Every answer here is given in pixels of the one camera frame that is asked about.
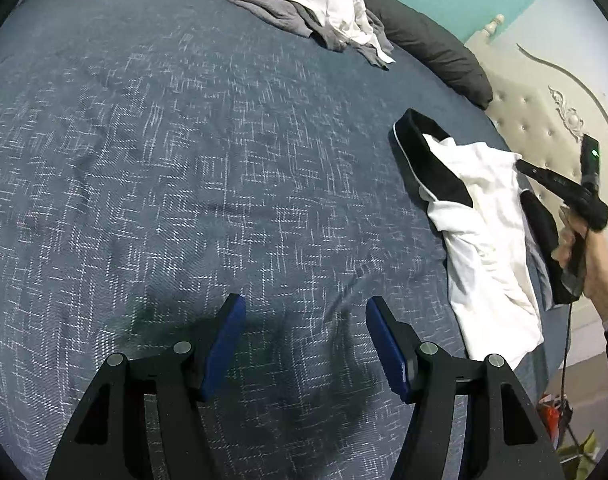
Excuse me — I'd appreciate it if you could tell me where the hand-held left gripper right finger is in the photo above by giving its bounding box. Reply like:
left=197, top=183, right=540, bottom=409
left=365, top=296, right=567, bottom=480

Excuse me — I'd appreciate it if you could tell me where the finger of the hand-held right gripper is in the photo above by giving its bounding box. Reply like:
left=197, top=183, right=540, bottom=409
left=515, top=158, right=585, bottom=202

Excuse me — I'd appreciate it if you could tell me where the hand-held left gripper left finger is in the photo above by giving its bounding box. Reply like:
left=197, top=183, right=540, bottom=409
left=44, top=294, right=247, bottom=480

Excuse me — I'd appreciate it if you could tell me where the white polo shirt black collar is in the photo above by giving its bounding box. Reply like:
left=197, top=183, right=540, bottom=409
left=389, top=108, right=545, bottom=372

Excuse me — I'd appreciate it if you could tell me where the white t-shirt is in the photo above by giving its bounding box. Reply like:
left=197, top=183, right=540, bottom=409
left=314, top=0, right=396, bottom=65

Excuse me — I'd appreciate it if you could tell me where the person's right hand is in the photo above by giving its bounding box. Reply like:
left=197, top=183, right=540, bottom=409
left=550, top=208, right=608, bottom=302

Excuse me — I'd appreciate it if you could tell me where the cream tufted headboard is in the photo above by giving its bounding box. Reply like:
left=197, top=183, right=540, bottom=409
left=464, top=14, right=608, bottom=241

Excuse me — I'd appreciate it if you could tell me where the dark grey duvet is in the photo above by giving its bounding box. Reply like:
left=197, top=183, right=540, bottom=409
left=61, top=0, right=494, bottom=111

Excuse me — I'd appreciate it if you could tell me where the bed with blue patterned sheet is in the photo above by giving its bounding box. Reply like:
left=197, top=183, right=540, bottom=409
left=0, top=0, right=550, bottom=480

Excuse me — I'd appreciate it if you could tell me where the grey garment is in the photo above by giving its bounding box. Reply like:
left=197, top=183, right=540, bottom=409
left=194, top=0, right=397, bottom=71

